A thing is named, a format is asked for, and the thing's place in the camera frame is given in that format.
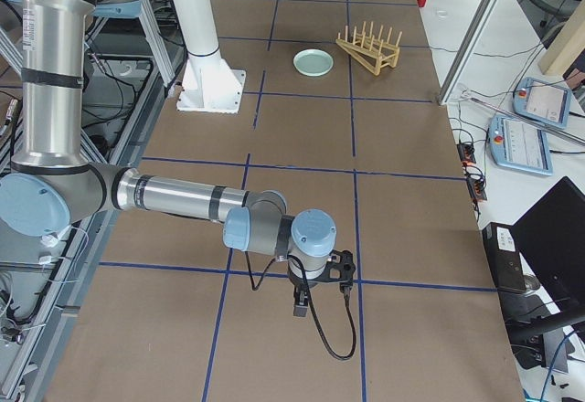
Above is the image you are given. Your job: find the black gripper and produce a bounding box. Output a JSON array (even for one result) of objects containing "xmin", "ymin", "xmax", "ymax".
[{"xmin": 287, "ymin": 270, "xmax": 317, "ymax": 317}]

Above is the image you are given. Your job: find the mint green plate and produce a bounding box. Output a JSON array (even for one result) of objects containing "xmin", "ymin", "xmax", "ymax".
[{"xmin": 292, "ymin": 48, "xmax": 334, "ymax": 77}]

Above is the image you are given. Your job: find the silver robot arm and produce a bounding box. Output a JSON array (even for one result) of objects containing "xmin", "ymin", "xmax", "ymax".
[{"xmin": 1, "ymin": 0, "xmax": 336, "ymax": 316}]

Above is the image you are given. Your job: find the wooden dish rack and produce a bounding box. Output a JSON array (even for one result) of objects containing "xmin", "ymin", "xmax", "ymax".
[{"xmin": 335, "ymin": 21, "xmax": 403, "ymax": 76}]

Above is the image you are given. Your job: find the brown paper table cover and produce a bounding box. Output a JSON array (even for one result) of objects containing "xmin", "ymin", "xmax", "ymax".
[{"xmin": 44, "ymin": 0, "xmax": 527, "ymax": 402}]

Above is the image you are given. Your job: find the black box with label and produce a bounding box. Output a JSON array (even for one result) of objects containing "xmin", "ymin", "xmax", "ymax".
[{"xmin": 482, "ymin": 222, "xmax": 527, "ymax": 294}]

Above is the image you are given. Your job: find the orange black usb hub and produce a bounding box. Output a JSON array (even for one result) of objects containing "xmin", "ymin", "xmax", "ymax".
[{"xmin": 457, "ymin": 142, "xmax": 476, "ymax": 165}]

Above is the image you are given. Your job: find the black laptop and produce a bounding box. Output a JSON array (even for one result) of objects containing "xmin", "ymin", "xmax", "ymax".
[{"xmin": 512, "ymin": 176, "xmax": 584, "ymax": 311}]

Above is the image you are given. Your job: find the lower blue teach pendant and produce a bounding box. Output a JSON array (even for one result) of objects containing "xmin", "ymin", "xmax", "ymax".
[{"xmin": 489, "ymin": 115, "xmax": 553, "ymax": 176}]

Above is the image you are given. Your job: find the blue teach pendant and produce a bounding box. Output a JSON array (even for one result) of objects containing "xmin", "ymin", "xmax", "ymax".
[
  {"xmin": 513, "ymin": 77, "xmax": 570, "ymax": 129},
  {"xmin": 489, "ymin": 115, "xmax": 553, "ymax": 176}
]

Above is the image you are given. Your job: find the upper blue teach pendant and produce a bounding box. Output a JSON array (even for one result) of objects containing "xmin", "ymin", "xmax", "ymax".
[{"xmin": 513, "ymin": 77, "xmax": 570, "ymax": 129}]

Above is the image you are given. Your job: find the wooden beam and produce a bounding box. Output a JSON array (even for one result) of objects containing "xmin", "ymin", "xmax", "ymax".
[{"xmin": 538, "ymin": 0, "xmax": 585, "ymax": 76}]

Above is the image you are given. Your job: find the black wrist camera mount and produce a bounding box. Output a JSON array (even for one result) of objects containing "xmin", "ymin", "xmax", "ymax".
[{"xmin": 317, "ymin": 250, "xmax": 356, "ymax": 293}]

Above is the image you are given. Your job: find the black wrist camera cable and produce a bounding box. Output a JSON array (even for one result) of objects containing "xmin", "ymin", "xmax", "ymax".
[{"xmin": 245, "ymin": 250, "xmax": 357, "ymax": 360}]

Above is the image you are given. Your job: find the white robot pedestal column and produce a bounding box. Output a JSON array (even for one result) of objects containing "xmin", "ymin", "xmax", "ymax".
[{"xmin": 173, "ymin": 0, "xmax": 246, "ymax": 114}]

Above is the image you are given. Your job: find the aluminium frame post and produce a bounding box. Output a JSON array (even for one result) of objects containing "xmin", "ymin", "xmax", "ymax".
[{"xmin": 437, "ymin": 0, "xmax": 498, "ymax": 105}]

